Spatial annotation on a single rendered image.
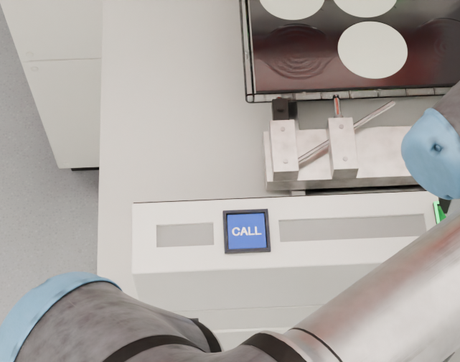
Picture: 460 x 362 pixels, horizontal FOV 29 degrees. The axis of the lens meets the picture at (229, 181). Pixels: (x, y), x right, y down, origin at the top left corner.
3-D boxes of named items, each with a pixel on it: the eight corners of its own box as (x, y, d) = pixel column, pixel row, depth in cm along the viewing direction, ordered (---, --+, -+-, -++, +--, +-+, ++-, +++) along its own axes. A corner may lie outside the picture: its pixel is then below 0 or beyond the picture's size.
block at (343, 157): (326, 128, 126) (327, 117, 123) (349, 127, 126) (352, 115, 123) (331, 179, 122) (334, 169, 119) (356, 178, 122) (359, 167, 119)
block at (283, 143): (268, 131, 125) (269, 119, 123) (293, 129, 126) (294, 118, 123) (272, 182, 122) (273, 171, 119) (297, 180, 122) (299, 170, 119)
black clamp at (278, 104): (270, 106, 127) (272, 96, 125) (286, 106, 127) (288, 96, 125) (273, 128, 125) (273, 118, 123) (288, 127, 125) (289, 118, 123)
